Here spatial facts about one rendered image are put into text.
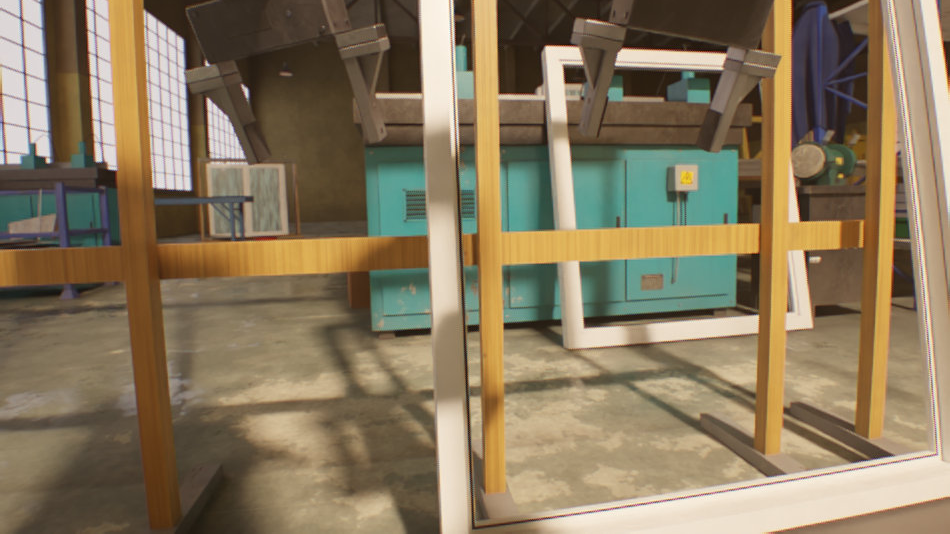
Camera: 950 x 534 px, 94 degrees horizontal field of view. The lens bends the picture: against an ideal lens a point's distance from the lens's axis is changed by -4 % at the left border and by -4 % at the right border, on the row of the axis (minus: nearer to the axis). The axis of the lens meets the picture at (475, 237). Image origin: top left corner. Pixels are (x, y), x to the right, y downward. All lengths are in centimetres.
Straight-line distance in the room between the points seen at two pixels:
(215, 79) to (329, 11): 14
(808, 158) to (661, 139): 83
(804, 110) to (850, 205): 120
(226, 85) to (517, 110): 199
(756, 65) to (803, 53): 371
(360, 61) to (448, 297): 44
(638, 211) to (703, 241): 143
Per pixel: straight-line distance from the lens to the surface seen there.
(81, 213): 670
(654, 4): 47
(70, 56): 1235
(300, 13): 47
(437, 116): 83
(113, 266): 117
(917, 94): 145
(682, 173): 269
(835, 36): 423
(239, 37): 49
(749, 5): 51
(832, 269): 311
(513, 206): 240
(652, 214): 270
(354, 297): 326
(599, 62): 47
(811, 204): 298
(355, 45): 46
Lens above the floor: 69
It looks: 4 degrees down
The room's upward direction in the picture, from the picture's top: 1 degrees counter-clockwise
